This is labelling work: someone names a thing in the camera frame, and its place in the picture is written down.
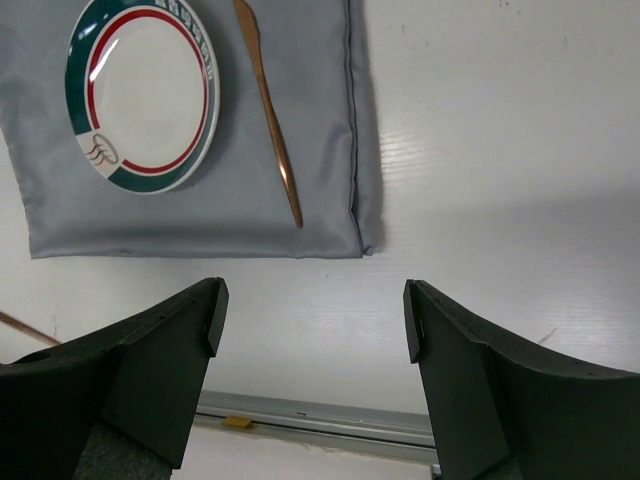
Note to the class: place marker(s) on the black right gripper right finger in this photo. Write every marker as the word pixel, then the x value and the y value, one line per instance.
pixel 503 407

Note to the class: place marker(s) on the copper fork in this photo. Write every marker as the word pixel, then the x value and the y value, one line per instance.
pixel 27 329

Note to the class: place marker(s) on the aluminium front rail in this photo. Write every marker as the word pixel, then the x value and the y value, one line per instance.
pixel 395 435

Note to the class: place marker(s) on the grey cloth placemat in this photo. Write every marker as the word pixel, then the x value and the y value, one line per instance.
pixel 234 205

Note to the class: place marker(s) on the yellow tag on rail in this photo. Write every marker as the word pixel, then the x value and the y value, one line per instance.
pixel 237 422

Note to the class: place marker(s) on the copper knife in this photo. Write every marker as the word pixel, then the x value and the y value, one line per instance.
pixel 251 34

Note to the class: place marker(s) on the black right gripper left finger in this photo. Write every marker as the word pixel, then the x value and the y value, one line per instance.
pixel 118 403

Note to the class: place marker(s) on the white plate green red rim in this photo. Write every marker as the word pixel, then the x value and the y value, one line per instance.
pixel 142 90

